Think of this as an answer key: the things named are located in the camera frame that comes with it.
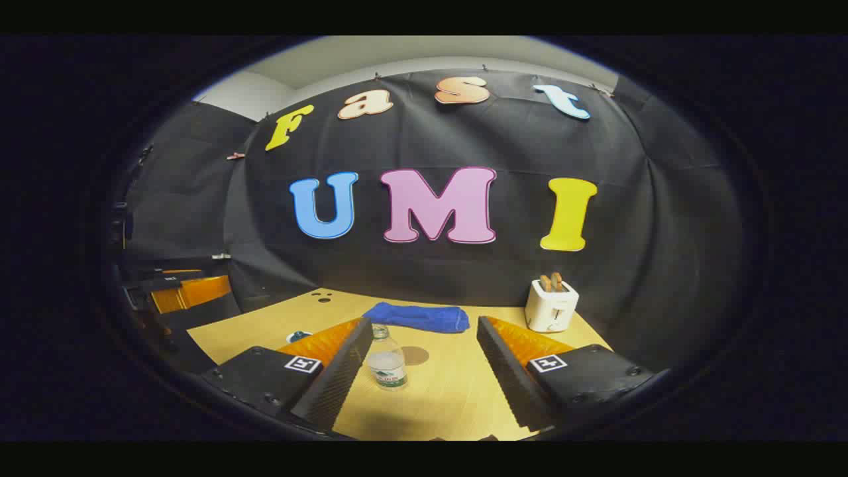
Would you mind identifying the white toaster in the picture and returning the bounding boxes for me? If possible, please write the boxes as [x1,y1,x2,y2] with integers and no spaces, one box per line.
[525,278,580,333]

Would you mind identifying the black backdrop cloth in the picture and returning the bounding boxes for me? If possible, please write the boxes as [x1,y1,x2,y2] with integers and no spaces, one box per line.
[123,70,746,372]

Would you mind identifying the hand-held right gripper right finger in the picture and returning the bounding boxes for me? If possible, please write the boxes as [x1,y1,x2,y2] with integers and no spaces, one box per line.
[476,315,663,431]

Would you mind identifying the blue towel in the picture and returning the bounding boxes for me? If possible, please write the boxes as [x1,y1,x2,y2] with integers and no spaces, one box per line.
[362,301,471,334]

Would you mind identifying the clear plastic water bottle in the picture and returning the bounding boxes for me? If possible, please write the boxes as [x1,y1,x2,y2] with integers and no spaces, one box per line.
[366,323,408,392]

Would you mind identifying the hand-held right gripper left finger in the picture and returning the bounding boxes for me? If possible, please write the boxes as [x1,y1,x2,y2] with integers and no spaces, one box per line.
[201,317,375,435]

